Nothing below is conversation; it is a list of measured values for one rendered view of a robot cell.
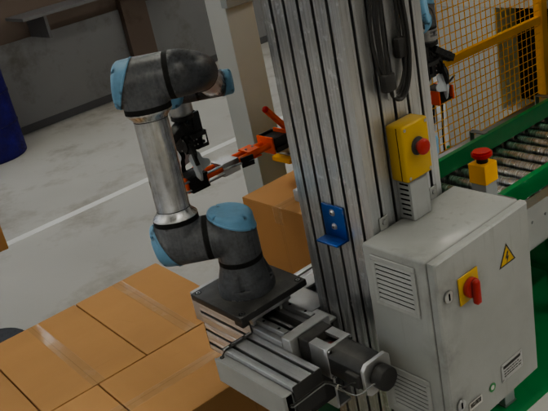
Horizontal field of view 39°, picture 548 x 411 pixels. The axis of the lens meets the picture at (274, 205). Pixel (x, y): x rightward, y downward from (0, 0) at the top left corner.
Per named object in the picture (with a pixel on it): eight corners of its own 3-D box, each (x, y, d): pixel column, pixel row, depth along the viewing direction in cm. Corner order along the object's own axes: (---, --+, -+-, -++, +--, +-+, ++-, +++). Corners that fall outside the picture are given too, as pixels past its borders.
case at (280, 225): (367, 225, 334) (353, 139, 318) (442, 246, 305) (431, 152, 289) (262, 289, 301) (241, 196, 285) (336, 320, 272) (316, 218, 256)
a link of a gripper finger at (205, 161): (218, 173, 242) (205, 146, 242) (203, 180, 239) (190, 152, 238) (214, 175, 245) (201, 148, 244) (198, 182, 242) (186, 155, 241)
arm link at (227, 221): (262, 260, 196) (251, 212, 191) (210, 270, 197) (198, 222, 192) (262, 239, 207) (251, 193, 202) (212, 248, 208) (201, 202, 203)
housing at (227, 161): (229, 166, 259) (226, 154, 257) (241, 170, 254) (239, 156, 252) (213, 174, 255) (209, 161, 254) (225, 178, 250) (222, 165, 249)
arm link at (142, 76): (215, 267, 196) (163, 52, 178) (157, 277, 197) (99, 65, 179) (218, 249, 207) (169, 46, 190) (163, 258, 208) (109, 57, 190)
